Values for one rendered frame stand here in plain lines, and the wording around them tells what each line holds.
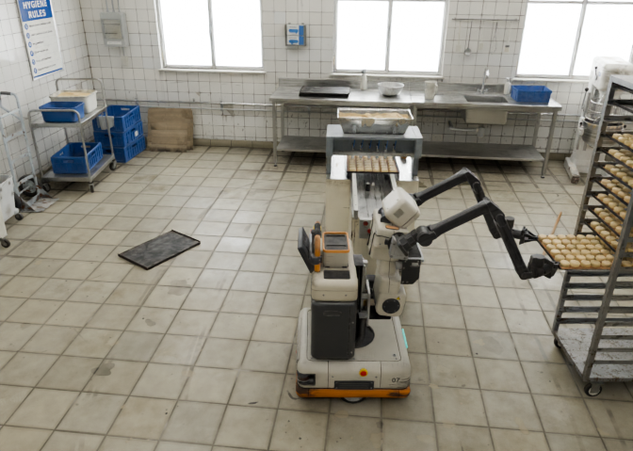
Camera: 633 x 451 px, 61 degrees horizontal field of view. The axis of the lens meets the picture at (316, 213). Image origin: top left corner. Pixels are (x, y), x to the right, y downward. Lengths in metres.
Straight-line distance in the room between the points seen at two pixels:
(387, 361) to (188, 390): 1.22
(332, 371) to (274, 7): 5.13
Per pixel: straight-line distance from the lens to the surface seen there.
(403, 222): 2.95
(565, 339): 3.96
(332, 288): 2.92
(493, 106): 6.71
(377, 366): 3.23
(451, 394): 3.54
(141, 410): 3.49
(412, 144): 4.24
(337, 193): 4.26
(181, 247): 5.06
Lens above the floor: 2.36
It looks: 25 degrees down
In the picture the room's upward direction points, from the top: straight up
